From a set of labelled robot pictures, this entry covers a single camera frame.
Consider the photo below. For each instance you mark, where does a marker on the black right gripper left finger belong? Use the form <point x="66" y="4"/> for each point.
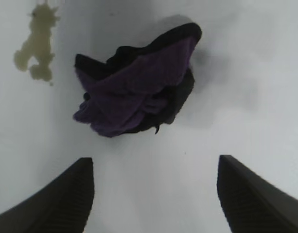
<point x="54" y="201"/>

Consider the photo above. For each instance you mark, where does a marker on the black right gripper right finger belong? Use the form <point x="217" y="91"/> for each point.
<point x="255" y="204"/>

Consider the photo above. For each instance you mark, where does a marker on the purple and black cloth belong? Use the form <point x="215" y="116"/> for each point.
<point x="139" y="97"/>

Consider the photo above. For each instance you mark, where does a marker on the brown coffee spill puddle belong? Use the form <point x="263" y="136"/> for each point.
<point x="39" y="41"/>

